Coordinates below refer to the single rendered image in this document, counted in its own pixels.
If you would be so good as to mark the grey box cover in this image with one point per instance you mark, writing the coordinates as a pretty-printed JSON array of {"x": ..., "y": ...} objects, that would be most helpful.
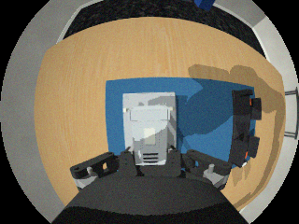
[{"x": 149, "y": 131}]

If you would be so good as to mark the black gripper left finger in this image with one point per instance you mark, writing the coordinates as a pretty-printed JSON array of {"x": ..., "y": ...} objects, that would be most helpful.
[{"x": 86, "y": 172}]

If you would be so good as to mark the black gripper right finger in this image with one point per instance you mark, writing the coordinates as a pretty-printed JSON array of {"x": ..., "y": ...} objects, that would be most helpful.
[{"x": 216, "y": 170}]

